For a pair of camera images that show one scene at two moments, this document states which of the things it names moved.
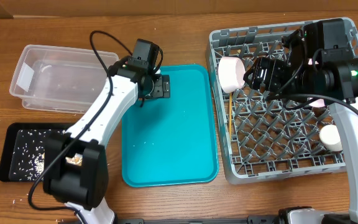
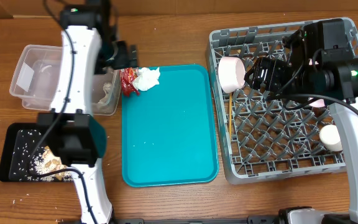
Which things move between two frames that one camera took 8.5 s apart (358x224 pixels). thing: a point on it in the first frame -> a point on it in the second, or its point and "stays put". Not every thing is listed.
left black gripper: (160, 86) -> (124, 60)
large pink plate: (319, 102) stays put
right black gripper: (278, 75) stays put
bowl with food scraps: (231, 71) stays put
